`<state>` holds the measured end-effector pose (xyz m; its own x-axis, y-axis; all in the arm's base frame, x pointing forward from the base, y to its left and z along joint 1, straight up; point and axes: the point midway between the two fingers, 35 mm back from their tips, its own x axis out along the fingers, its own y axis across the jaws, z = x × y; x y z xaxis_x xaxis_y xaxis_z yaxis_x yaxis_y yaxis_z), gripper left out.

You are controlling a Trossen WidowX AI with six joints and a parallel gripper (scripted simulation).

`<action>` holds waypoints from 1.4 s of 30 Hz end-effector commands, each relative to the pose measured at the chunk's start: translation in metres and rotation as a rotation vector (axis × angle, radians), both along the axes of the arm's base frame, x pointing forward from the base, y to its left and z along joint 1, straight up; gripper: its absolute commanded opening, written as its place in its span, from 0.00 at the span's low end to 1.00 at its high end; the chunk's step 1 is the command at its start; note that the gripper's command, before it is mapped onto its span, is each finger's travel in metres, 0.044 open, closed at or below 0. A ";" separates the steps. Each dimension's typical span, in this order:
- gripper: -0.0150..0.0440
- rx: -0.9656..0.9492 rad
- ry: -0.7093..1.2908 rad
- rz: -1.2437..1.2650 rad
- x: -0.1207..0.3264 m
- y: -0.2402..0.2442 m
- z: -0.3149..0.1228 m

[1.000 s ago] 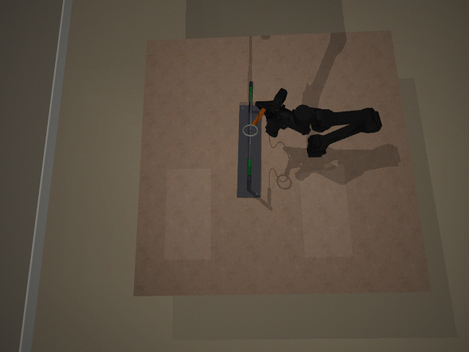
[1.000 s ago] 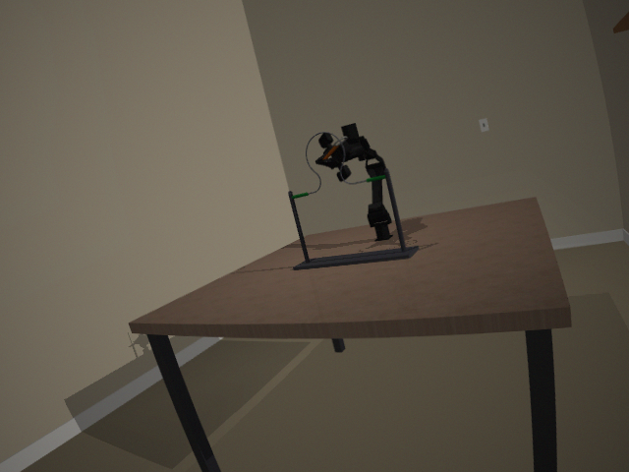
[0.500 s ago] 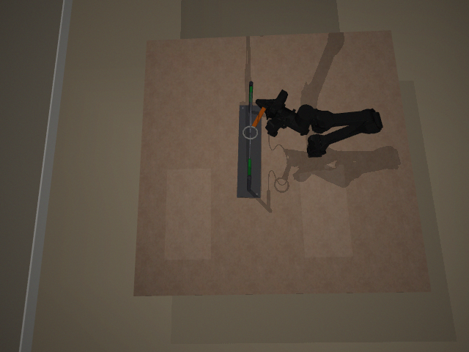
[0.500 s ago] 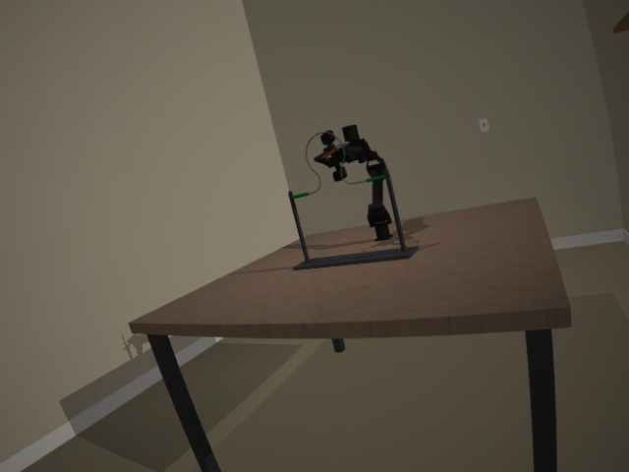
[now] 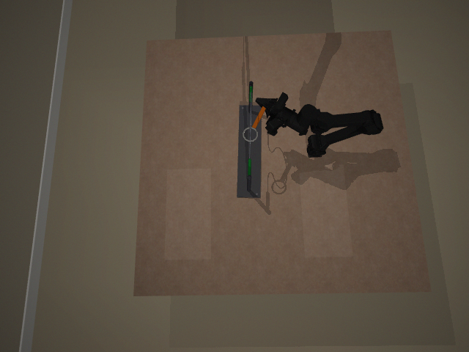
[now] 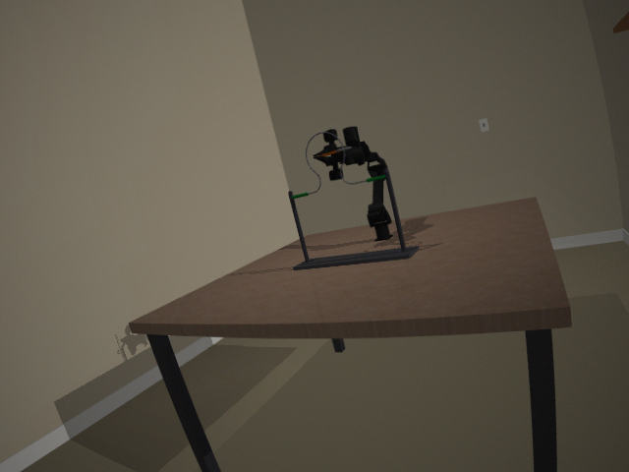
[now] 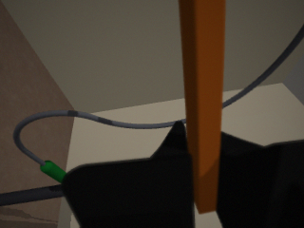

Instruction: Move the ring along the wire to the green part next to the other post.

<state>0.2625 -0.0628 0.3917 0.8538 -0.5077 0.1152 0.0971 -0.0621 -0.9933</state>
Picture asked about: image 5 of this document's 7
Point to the orange handle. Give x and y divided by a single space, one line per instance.
255 124

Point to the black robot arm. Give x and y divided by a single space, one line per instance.
365 122

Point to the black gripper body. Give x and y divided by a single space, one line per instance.
280 109

